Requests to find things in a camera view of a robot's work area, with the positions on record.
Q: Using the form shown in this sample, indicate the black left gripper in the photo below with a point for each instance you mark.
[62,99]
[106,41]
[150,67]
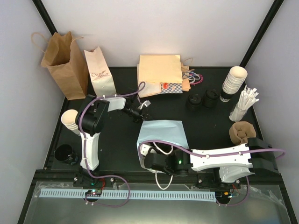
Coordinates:
[143,115]

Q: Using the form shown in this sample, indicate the light blue paper bag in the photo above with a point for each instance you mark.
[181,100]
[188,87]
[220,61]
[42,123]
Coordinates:
[161,137]

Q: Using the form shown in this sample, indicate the paper cup near left arm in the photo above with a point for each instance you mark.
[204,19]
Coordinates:
[68,120]

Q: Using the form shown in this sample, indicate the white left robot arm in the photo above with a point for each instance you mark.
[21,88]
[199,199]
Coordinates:
[90,120]

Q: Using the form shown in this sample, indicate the flat tan paper bag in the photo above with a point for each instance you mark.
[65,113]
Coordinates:
[160,69]

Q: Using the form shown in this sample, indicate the pink cream paper bag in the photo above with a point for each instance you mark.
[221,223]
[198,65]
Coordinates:
[100,74]

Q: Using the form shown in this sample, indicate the right stack black lids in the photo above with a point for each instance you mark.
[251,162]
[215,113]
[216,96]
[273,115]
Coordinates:
[211,98]

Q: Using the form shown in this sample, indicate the small lit circuit board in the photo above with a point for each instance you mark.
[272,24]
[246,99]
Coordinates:
[93,192]

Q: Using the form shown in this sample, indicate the brown kraft paper bag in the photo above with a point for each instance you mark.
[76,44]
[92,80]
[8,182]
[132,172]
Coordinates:
[65,62]

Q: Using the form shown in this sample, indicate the stack of white paper cups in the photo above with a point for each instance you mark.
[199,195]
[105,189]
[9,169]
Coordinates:
[233,83]

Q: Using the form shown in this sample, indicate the bundle of white straws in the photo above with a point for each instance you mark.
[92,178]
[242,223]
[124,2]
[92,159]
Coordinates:
[247,99]

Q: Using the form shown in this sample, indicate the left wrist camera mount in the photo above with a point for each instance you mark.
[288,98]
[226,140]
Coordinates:
[144,104]

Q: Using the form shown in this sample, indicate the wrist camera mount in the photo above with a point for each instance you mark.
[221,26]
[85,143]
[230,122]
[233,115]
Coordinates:
[144,104]
[145,149]

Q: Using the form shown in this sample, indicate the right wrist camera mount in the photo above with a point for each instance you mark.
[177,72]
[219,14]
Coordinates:
[145,149]

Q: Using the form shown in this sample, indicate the flat bags with coloured handles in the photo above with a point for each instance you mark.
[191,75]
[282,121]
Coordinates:
[190,78]

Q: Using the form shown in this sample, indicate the light blue slotted cable duct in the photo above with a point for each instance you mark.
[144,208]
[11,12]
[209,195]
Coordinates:
[133,195]

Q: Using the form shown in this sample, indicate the black left frame post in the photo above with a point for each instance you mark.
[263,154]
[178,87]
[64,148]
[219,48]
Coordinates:
[45,16]

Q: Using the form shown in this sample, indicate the black frame post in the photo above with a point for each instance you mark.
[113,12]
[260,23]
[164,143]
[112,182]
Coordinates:
[45,16]
[261,31]

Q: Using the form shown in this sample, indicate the black right frame post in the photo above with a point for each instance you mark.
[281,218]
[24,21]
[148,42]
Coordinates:
[261,31]

